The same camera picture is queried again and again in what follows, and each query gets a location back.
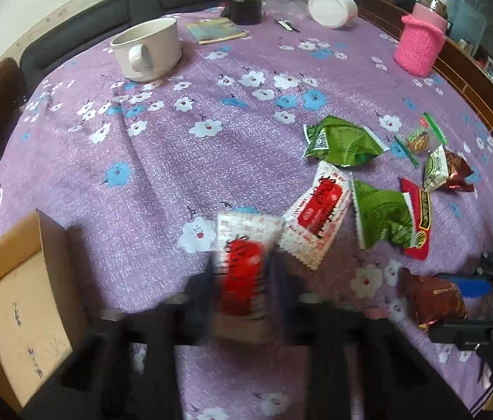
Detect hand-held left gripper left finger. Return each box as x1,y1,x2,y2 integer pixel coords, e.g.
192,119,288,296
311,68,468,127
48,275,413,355
23,266,220,420

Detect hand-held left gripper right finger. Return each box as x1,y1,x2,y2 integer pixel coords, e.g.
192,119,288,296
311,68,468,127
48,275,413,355
272,253,470,420

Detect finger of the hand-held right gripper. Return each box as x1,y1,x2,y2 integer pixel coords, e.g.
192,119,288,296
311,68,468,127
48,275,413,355
434,251,493,299
429,320,493,351

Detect shiny brown snack packet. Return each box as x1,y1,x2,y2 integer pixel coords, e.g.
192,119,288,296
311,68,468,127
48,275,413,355
400,268,468,332

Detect red white snack packet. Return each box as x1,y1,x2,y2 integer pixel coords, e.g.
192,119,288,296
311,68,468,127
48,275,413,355
211,212,284,344
280,160,353,271

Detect red snack packet green label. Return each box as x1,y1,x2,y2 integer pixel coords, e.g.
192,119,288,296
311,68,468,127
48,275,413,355
400,177,432,262

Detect brown green snack packet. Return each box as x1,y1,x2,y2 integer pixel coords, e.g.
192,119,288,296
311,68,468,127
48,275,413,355
423,144,475,193

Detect clear cookie packet green edges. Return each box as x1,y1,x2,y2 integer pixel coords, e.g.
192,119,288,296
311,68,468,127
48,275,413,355
394,112,449,168

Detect cardboard box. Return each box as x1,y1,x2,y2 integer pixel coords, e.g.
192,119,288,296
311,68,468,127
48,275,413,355
0,209,94,412

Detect purple floral tablecloth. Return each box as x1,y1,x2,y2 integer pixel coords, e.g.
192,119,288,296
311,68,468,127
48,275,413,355
0,0,493,420

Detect pink knitted bottle cover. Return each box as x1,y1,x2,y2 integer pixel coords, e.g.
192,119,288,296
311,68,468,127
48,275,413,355
394,2,449,78

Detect large white mug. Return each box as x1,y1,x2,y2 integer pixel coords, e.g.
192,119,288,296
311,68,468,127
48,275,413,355
109,19,183,83

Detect thin booklet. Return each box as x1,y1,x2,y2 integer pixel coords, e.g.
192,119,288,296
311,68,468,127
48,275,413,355
186,17,249,45

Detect black container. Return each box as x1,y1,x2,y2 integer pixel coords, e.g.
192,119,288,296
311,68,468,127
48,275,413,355
227,0,267,26

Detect white round container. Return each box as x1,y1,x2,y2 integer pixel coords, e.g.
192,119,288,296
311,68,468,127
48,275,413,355
308,0,359,29

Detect dark sofa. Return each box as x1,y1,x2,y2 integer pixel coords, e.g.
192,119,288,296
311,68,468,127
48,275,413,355
19,0,304,84

